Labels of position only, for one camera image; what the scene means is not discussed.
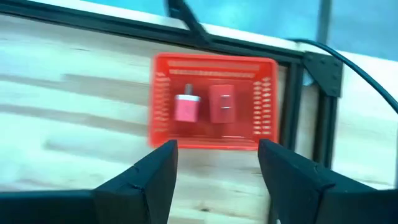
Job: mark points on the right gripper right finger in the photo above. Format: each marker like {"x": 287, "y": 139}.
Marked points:
{"x": 298, "y": 193}

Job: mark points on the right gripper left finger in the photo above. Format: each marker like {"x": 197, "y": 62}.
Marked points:
{"x": 124, "y": 199}

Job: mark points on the small pink white charger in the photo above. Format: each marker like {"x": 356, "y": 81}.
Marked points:
{"x": 186, "y": 109}

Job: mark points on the dark red charger block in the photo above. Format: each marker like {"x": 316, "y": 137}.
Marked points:
{"x": 217, "y": 109}

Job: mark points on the red plastic basket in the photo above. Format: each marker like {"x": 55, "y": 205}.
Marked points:
{"x": 205, "y": 133}

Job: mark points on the black table frame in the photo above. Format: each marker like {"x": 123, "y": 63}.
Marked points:
{"x": 93, "y": 24}

